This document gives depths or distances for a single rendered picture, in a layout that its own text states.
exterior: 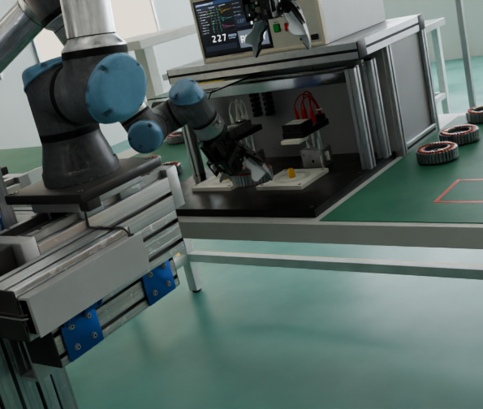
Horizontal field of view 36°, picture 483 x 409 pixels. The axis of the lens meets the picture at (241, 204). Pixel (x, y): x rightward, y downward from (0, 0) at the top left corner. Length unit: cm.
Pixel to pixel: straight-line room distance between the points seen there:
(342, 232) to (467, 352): 102
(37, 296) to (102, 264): 14
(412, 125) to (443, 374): 81
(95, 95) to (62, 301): 35
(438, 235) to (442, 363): 102
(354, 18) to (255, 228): 72
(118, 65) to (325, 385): 156
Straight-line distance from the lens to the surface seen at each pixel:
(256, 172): 190
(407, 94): 227
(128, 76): 131
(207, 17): 228
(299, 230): 180
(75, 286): 124
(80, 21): 132
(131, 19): 839
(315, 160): 217
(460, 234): 162
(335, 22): 214
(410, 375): 255
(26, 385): 160
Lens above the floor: 132
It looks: 16 degrees down
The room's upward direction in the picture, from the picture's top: 13 degrees counter-clockwise
